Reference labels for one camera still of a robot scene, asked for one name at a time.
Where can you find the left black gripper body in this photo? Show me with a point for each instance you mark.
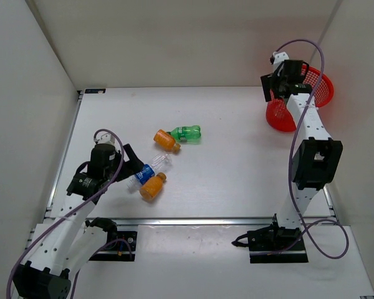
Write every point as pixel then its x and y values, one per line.
pixel 110 171

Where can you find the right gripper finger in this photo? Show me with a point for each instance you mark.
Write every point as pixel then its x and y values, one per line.
pixel 267 82
pixel 281 91

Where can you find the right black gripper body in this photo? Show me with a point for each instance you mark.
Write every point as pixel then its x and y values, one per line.
pixel 278 78

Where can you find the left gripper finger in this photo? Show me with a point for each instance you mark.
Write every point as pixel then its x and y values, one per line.
pixel 128 170
pixel 133 160

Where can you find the red mesh plastic bin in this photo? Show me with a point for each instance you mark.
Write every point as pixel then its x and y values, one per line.
pixel 280 118

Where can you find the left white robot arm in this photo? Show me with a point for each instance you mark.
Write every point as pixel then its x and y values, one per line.
pixel 51 262

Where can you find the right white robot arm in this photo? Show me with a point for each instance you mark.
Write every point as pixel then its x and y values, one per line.
pixel 314 155

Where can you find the blue label clear bottle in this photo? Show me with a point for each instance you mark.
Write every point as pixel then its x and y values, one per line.
pixel 160 163

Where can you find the lower orange juice bottle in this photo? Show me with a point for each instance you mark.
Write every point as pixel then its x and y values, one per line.
pixel 153 187

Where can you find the orange juice bottle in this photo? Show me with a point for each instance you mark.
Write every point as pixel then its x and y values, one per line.
pixel 153 187
pixel 166 141

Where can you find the upper orange juice bottle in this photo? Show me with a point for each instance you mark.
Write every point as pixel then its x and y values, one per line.
pixel 166 141

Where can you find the green plastic bottle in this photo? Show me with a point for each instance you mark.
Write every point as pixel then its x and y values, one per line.
pixel 187 134

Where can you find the left dark corner label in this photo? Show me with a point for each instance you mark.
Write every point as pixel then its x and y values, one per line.
pixel 95 91

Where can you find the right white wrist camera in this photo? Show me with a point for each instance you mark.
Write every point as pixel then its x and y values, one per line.
pixel 277 61

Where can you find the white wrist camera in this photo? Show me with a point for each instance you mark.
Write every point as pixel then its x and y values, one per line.
pixel 106 140
pixel 277 61

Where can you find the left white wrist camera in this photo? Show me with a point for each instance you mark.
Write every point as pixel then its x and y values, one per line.
pixel 106 140

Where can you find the aluminium front table rail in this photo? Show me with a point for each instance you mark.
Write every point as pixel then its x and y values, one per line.
pixel 193 221

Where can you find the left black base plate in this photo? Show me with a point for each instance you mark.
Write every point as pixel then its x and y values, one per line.
pixel 122 248

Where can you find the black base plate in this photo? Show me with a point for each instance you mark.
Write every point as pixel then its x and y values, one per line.
pixel 268 249
pixel 122 248

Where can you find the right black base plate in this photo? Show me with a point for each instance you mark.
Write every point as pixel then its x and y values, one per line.
pixel 268 249

